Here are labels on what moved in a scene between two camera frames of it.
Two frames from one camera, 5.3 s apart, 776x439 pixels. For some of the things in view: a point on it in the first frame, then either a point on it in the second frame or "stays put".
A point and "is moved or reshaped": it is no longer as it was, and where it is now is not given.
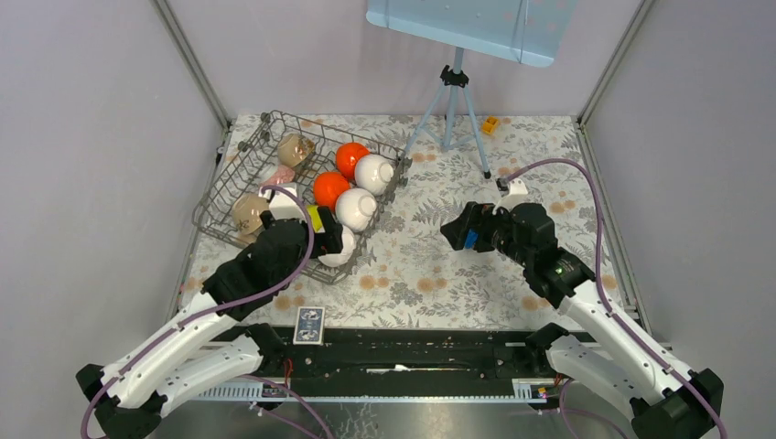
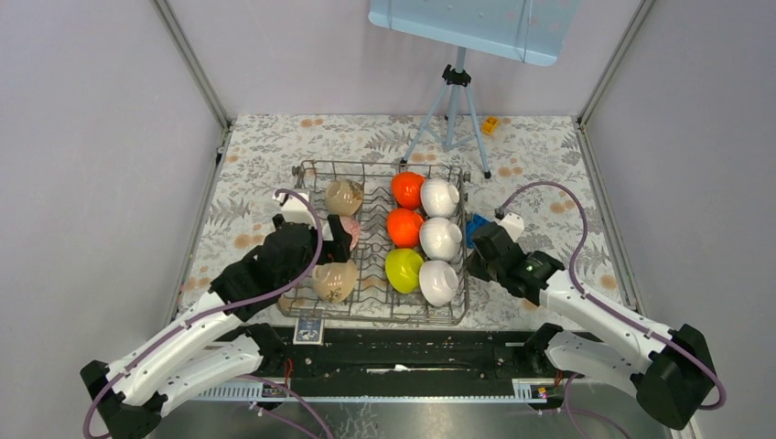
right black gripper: x=477 y=216 -> x=472 y=265
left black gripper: x=330 y=240 stays put
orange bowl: x=348 y=154 -> x=406 y=189
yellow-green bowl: x=316 y=219 is moved or reshaped
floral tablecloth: x=409 y=275 stays put
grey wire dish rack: x=333 y=190 -> x=409 y=263
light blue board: x=523 y=31 stays put
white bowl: x=349 y=244 is moved or reshaped
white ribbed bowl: x=354 y=208 -> x=440 y=239
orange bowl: x=327 y=187 -> x=403 y=226
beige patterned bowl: x=246 y=212 -> x=334 y=282
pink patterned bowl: x=283 y=174 -> x=353 y=228
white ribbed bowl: x=372 y=174 -> x=438 y=198
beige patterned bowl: x=294 y=148 -> x=343 y=198
